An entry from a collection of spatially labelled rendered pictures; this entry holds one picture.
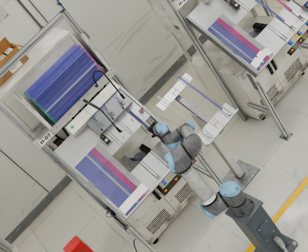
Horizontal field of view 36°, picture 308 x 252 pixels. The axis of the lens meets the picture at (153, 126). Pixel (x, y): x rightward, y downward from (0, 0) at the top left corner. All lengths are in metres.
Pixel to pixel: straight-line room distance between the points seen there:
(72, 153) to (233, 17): 1.62
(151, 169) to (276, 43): 1.37
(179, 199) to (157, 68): 1.98
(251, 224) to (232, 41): 1.42
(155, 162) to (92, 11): 2.11
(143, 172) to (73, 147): 0.53
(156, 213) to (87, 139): 0.88
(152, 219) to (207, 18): 1.65
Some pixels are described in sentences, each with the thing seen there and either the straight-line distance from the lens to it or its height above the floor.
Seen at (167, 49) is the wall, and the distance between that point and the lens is 5.47.
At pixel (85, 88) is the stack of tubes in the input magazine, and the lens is 3.34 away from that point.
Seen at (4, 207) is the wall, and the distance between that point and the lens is 5.17.
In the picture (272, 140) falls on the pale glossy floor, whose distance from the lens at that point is 4.13.
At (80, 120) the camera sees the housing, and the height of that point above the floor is 1.27.
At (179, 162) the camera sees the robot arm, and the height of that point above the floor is 1.14.
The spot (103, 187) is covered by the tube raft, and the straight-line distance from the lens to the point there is 3.34.
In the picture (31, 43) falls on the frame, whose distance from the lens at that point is 3.21.
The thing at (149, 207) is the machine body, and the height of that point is 0.35.
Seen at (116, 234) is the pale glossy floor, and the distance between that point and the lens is 4.38.
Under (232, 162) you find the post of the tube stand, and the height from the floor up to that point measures 0.20.
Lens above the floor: 2.87
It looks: 35 degrees down
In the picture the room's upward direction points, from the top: 39 degrees counter-clockwise
